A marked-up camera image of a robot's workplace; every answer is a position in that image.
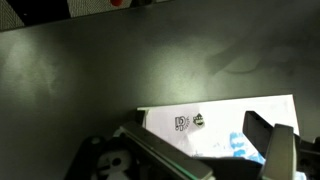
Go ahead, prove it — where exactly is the blue and white book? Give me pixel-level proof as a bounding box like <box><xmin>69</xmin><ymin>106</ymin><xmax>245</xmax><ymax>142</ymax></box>
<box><xmin>141</xmin><ymin>95</ymin><xmax>299</xmax><ymax>164</ymax></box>

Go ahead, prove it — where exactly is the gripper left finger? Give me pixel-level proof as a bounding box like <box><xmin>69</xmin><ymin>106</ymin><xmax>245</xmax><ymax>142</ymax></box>
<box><xmin>119</xmin><ymin>121</ymin><xmax>214</xmax><ymax>180</ymax></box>

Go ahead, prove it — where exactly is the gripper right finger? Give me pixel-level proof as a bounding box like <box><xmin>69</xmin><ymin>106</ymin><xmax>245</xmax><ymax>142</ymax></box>
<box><xmin>242</xmin><ymin>111</ymin><xmax>296</xmax><ymax>180</ymax></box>

